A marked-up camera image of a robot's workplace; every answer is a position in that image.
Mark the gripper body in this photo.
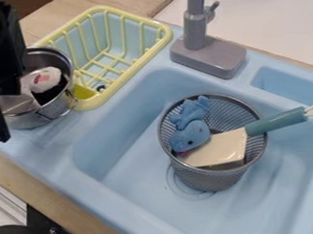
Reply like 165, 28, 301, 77
0, 1, 31, 102

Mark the silver pot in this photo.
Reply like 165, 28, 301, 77
0, 44, 80, 132

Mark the yellow basket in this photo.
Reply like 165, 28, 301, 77
31, 3, 177, 116

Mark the toy sink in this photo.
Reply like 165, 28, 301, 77
0, 15, 313, 234

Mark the blue plush toy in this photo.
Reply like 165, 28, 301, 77
167, 93, 214, 158

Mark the tap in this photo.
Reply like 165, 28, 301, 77
167, 0, 250, 81

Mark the silver mesh strainer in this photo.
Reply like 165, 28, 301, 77
154, 91, 271, 195

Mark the spatula with teal handle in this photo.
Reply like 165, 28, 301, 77
175, 100, 313, 174

